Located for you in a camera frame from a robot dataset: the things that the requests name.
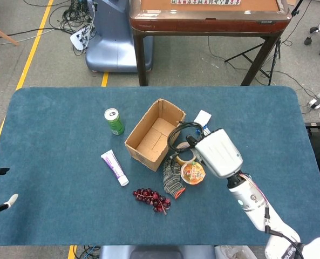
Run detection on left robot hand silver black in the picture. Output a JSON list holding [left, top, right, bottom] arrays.
[[0, 167, 19, 222]]

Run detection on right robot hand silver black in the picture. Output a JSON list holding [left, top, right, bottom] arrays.
[[186, 128, 243, 179]]

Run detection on orange jelly cup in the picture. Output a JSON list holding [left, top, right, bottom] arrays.
[[180, 161, 206, 186]]

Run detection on yellow tape roll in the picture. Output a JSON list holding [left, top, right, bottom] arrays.
[[174, 142, 198, 167]]

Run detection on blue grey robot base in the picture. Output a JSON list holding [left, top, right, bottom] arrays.
[[85, 0, 154, 73]]

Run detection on small white box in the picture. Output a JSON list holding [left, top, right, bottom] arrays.
[[193, 110, 212, 126]]

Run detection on open cardboard box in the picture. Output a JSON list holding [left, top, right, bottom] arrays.
[[124, 98, 187, 172]]

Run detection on blue cookie packet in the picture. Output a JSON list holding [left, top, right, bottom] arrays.
[[196, 124, 212, 135]]

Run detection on grey striped work glove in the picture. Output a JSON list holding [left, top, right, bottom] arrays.
[[162, 156, 186, 200]]

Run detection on blue felt table cover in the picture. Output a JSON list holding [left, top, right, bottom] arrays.
[[0, 86, 320, 247]]

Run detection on bunch of red grapes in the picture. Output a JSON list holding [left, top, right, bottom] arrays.
[[132, 188, 172, 216]]

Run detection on black tripod stand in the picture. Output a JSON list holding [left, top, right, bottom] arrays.
[[224, 0, 306, 86]]

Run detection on purple white toothpaste tube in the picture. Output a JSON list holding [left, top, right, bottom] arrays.
[[100, 149, 130, 187]]

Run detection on green drink can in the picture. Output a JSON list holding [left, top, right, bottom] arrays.
[[104, 107, 125, 136]]

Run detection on grey robot torso base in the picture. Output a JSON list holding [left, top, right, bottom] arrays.
[[99, 244, 217, 259]]

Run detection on brown mahjong table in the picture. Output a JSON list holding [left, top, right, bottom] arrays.
[[129, 0, 292, 87]]

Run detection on wooden pole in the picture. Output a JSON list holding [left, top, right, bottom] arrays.
[[0, 22, 20, 47]]

